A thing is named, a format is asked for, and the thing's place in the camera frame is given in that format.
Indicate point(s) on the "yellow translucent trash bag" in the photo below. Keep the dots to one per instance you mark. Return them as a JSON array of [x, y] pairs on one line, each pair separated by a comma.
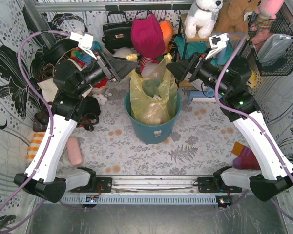
[[153, 99]]

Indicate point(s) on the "brown leather bag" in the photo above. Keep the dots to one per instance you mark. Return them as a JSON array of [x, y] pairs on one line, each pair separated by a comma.
[[41, 120]]

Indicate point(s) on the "aluminium front rail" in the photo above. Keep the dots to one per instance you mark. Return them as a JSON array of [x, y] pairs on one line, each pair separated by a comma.
[[149, 184]]

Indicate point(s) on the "pink sponge block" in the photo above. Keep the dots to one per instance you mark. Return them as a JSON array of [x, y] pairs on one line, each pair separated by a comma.
[[74, 151]]

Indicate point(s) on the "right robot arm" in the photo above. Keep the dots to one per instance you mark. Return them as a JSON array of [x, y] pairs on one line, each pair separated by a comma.
[[275, 173]]

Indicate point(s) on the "black wire basket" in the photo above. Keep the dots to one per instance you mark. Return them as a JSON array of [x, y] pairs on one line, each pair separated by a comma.
[[281, 66]]

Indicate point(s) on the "cream canvas tote bag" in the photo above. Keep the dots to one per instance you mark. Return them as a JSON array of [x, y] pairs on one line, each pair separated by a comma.
[[49, 89]]

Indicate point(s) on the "teal folded cloth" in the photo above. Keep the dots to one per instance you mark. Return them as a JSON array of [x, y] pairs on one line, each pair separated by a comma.
[[197, 47]]

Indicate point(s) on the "white plush lamb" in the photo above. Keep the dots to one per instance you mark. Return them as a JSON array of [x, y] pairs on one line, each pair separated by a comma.
[[124, 53]]

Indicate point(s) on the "orange plush toy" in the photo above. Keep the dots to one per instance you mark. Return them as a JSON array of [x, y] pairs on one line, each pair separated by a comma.
[[167, 31]]

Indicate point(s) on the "colourful print bag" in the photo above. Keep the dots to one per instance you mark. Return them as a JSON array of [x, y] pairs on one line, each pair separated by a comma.
[[81, 57]]

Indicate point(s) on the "crumpled white paper trash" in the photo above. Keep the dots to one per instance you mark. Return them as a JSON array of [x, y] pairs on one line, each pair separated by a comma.
[[156, 97]]

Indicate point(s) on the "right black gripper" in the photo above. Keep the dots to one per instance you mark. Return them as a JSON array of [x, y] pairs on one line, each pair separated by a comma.
[[195, 67]]

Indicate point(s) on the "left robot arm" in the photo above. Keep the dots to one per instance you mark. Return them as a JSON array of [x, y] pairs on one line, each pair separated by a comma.
[[68, 107]]

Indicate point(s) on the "brown teddy bear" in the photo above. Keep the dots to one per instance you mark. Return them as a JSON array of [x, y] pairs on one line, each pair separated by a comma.
[[231, 16]]

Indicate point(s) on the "magenta cloth hat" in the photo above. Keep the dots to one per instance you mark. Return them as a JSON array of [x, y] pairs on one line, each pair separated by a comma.
[[147, 37]]

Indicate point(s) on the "silver foil pouch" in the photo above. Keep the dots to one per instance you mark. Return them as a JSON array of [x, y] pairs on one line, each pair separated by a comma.
[[274, 47]]

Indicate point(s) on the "black leather handbag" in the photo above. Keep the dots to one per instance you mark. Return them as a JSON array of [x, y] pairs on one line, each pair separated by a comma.
[[117, 35]]

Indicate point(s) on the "teal plastic trash bin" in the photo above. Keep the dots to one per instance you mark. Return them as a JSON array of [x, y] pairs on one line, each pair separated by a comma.
[[152, 134]]

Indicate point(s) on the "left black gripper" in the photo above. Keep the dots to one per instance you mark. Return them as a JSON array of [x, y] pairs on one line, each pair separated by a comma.
[[107, 68]]

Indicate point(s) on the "yellow plush duck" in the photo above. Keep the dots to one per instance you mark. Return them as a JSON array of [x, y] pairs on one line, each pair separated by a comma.
[[252, 80]]

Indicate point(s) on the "pink plush toy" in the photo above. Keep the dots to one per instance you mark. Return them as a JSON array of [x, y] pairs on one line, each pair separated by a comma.
[[266, 13]]

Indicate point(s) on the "purple orange sock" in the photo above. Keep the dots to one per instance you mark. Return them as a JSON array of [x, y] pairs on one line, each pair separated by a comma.
[[246, 159]]

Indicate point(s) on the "white plush dog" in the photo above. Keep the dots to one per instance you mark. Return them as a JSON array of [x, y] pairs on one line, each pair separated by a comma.
[[201, 18]]

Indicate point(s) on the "orange checkered towel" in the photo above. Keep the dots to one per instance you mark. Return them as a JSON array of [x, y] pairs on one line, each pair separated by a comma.
[[34, 145]]

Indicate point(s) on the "light blue floor squeegee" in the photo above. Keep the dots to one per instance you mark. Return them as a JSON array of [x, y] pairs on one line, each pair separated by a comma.
[[210, 92]]

